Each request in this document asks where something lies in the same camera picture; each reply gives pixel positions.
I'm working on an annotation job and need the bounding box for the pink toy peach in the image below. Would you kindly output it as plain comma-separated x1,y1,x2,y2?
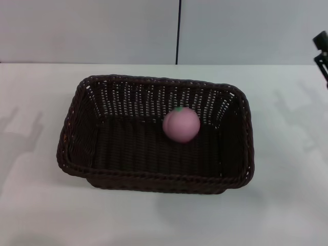
162,106,201,144

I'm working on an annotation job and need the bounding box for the dark brown woven basket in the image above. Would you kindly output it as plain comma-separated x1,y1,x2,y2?
55,74,256,197

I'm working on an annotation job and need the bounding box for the black vertical wall strip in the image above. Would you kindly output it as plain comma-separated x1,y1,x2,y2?
175,0,182,65

